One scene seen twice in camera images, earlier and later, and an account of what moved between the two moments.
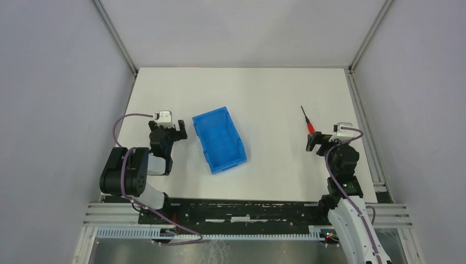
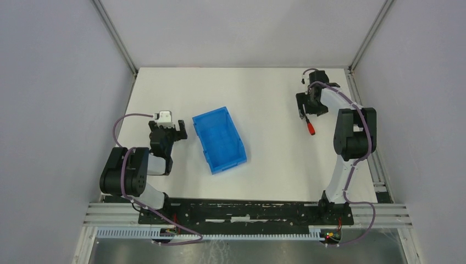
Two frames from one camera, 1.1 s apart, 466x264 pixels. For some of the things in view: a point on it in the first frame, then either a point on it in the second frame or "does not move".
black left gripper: x=182 y=135 does not move
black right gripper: x=318 y=138 → x=301 y=98
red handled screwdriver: x=311 y=128 does not move
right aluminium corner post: x=386 y=6 does not move
